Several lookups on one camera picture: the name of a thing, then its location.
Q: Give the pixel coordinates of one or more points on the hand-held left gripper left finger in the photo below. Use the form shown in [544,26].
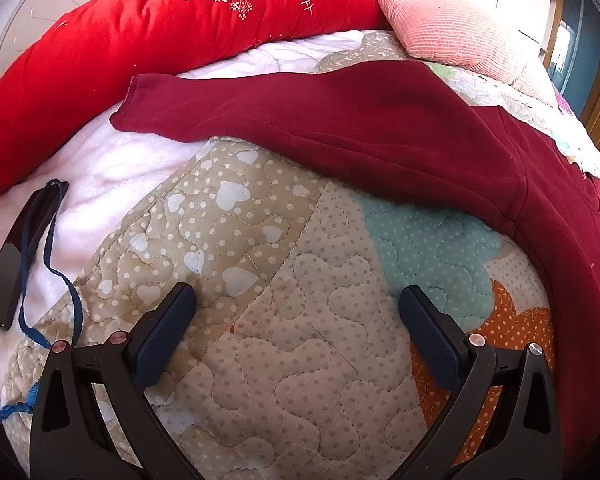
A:
[162,330]

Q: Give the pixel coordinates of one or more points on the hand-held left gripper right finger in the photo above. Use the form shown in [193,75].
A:
[430,335]

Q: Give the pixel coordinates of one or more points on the dark red sweater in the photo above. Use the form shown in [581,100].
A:
[380,130]

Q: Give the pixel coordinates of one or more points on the patchwork heart quilt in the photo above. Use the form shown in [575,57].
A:
[280,310]

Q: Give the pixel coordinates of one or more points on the black phone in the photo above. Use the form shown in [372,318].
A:
[5,275]

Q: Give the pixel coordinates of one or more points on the white fleece blanket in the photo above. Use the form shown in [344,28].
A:
[120,160]

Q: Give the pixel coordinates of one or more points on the red floral comforter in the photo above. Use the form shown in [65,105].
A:
[130,35]

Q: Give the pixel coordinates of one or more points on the pink ribbed pillow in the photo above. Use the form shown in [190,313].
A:
[445,25]

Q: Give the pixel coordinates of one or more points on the white headboard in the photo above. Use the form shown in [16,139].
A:
[45,5]

